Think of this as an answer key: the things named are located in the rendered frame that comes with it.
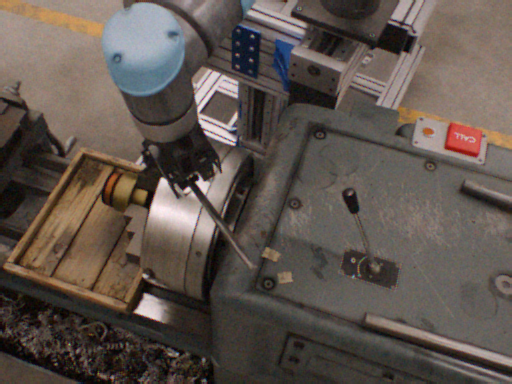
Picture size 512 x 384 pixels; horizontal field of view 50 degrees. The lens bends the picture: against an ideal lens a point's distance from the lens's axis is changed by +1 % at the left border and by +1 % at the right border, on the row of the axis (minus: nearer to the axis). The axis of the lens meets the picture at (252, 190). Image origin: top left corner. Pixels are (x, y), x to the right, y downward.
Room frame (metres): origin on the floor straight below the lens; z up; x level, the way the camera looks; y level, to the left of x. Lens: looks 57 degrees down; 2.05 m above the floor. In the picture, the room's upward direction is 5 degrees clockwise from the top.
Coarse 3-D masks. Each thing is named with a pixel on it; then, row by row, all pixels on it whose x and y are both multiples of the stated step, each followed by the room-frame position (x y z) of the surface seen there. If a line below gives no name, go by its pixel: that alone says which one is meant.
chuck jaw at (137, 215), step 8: (128, 208) 0.54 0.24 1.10; (136, 208) 0.54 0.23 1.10; (144, 208) 0.54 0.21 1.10; (128, 216) 0.52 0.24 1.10; (136, 216) 0.52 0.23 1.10; (144, 216) 0.53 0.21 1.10; (128, 224) 0.52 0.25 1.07; (136, 224) 0.51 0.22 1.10; (144, 224) 0.51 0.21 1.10; (128, 232) 0.49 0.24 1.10; (136, 232) 0.49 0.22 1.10; (136, 240) 0.47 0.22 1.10; (128, 248) 0.45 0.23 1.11; (136, 248) 0.45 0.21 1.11; (128, 256) 0.44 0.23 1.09; (136, 256) 0.44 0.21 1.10; (144, 272) 0.42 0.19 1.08; (152, 272) 0.41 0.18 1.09
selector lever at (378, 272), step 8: (360, 224) 0.41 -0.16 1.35; (360, 232) 0.40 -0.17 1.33; (368, 248) 0.39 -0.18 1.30; (368, 256) 0.38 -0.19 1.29; (368, 264) 0.38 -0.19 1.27; (376, 264) 0.38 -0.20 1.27; (368, 272) 0.37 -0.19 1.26; (376, 272) 0.37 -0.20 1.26; (384, 272) 0.37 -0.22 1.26; (376, 280) 0.36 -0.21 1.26
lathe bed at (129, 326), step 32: (32, 160) 0.81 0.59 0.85; (64, 160) 0.82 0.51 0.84; (32, 192) 0.72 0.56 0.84; (0, 224) 0.61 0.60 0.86; (0, 256) 0.52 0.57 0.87; (32, 288) 0.51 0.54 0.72; (160, 288) 0.48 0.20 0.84; (128, 320) 0.44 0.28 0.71; (160, 320) 0.40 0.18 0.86; (192, 320) 0.40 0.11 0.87; (192, 352) 0.38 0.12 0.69
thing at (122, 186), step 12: (108, 180) 0.59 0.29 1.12; (120, 180) 0.59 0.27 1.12; (132, 180) 0.60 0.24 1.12; (108, 192) 0.57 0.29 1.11; (120, 192) 0.57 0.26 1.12; (132, 192) 0.57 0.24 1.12; (144, 192) 0.58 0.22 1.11; (108, 204) 0.56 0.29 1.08; (120, 204) 0.55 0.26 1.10; (144, 204) 0.56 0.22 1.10
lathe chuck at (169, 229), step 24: (216, 144) 0.64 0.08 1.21; (216, 168) 0.56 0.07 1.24; (168, 192) 0.51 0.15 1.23; (192, 192) 0.51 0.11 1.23; (168, 216) 0.47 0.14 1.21; (192, 216) 0.47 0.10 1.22; (144, 240) 0.44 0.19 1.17; (168, 240) 0.44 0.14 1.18; (144, 264) 0.41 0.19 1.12; (168, 264) 0.41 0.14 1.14; (168, 288) 0.40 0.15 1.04
